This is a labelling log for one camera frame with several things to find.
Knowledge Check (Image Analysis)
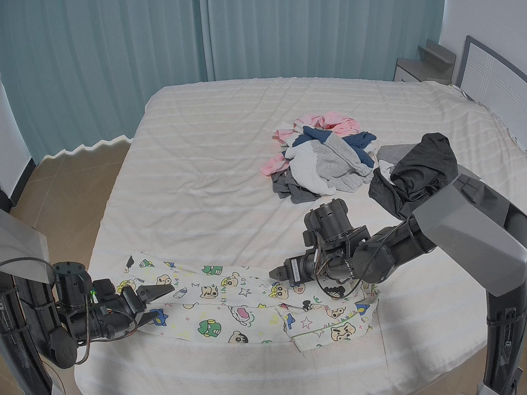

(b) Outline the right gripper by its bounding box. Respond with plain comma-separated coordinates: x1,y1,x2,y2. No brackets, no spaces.
268,253,353,286

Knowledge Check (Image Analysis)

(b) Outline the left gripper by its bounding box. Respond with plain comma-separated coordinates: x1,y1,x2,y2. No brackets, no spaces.
86,283,176,341

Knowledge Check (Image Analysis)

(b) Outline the white printed pyjama garment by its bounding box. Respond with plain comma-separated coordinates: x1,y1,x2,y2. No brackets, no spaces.
122,251,379,351

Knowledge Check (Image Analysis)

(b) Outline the black garment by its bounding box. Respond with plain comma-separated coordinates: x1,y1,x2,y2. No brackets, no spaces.
368,133,459,221

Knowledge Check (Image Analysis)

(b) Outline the pile of clothes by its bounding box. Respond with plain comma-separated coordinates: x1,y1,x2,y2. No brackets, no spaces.
259,112,379,205

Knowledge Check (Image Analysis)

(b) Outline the bed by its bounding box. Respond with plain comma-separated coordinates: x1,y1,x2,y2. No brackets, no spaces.
73,35,527,395

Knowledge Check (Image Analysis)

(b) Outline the grey garment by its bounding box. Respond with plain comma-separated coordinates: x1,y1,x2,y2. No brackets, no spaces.
377,144,416,170

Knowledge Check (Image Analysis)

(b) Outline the grey bedside table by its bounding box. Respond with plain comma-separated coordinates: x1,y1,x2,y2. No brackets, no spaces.
394,39,457,85

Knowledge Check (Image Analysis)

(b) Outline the blue-green curtain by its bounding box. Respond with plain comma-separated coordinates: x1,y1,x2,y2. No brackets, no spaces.
0,0,207,168
198,0,447,84

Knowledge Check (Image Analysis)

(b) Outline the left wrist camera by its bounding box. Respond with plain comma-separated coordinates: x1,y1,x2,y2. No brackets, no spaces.
93,278,117,300

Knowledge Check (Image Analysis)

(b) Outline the black cable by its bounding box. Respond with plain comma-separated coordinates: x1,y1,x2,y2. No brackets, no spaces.
74,295,94,365

